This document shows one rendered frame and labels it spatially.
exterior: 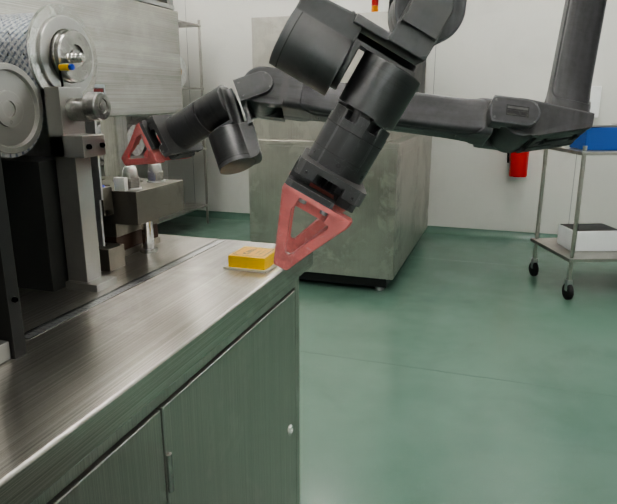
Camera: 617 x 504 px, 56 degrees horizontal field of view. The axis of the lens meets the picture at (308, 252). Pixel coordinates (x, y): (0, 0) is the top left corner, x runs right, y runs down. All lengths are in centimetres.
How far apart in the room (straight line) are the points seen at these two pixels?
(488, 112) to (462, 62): 440
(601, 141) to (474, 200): 179
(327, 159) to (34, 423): 36
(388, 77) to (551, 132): 44
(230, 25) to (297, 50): 536
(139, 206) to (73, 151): 20
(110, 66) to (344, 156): 118
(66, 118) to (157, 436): 47
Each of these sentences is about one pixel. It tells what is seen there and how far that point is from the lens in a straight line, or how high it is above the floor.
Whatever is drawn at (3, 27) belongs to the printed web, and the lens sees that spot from 101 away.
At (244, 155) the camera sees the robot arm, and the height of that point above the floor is 111.
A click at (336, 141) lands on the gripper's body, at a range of 52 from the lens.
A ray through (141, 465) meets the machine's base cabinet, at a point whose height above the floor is 77.
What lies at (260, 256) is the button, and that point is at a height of 92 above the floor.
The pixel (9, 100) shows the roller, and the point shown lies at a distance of 91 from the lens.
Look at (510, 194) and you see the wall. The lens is 533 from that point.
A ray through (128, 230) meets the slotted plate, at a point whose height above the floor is 95.
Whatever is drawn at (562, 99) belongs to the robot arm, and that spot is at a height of 119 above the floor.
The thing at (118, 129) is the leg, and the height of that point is 109.
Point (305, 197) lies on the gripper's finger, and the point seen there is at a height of 111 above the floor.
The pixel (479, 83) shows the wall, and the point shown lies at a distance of 527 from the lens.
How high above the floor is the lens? 119
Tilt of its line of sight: 15 degrees down
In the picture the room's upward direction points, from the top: straight up
